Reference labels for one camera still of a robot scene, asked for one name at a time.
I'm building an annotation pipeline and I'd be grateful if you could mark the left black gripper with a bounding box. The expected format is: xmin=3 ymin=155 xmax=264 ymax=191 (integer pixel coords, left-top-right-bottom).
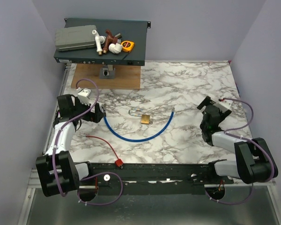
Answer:
xmin=72 ymin=97 xmax=104 ymax=123

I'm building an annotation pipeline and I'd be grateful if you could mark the blue cable lock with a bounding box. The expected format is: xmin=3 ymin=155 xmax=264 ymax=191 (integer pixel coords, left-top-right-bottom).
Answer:
xmin=103 ymin=107 xmax=175 ymax=143

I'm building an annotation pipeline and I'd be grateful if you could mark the brass padlock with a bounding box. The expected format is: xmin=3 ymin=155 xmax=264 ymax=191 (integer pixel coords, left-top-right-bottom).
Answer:
xmin=128 ymin=108 xmax=153 ymax=125

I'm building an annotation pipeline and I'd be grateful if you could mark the red cable lock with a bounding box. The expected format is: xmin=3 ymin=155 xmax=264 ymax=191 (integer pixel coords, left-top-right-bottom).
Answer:
xmin=85 ymin=135 xmax=124 ymax=169

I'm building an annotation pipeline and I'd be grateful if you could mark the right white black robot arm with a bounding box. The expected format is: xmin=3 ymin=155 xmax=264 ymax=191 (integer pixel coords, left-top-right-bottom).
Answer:
xmin=197 ymin=96 xmax=278 ymax=184

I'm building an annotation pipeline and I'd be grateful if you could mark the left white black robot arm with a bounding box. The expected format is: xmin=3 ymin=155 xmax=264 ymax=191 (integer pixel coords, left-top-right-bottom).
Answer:
xmin=36 ymin=90 xmax=106 ymax=197

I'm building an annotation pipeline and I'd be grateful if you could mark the white pipe elbow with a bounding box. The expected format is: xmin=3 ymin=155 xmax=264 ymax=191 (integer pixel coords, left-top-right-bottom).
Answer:
xmin=108 ymin=43 xmax=123 ymax=54

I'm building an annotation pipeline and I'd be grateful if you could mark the wooden board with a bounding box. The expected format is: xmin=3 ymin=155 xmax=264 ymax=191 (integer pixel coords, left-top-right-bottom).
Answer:
xmin=71 ymin=64 xmax=141 ymax=90

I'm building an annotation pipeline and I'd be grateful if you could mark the yellow tape measure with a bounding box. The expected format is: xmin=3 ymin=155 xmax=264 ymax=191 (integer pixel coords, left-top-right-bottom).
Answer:
xmin=121 ymin=40 xmax=135 ymax=53

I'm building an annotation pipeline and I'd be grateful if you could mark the white pipe faucet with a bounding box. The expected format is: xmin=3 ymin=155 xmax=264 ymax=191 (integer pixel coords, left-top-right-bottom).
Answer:
xmin=92 ymin=30 xmax=106 ymax=55

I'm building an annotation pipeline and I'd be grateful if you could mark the brown tap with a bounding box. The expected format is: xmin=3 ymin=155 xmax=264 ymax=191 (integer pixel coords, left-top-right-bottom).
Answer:
xmin=103 ymin=29 xmax=118 ymax=54

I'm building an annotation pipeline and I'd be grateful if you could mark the grey plastic case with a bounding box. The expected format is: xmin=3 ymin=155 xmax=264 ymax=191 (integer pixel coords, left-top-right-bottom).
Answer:
xmin=55 ymin=25 xmax=96 ymax=52

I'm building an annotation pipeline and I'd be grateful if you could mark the dark rack server unit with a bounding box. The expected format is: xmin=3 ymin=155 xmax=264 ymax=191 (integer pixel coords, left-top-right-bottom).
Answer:
xmin=54 ymin=18 xmax=148 ymax=66

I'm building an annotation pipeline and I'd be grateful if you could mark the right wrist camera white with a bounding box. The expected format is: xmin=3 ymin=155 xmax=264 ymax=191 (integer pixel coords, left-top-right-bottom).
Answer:
xmin=215 ymin=99 xmax=233 ymax=113

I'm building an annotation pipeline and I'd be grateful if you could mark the grey metal bracket stand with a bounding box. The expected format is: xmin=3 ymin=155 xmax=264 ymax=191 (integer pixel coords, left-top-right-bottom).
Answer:
xmin=99 ymin=65 xmax=116 ymax=79

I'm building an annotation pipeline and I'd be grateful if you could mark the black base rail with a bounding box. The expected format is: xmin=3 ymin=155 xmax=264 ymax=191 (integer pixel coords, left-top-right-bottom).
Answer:
xmin=80 ymin=163 xmax=234 ymax=196

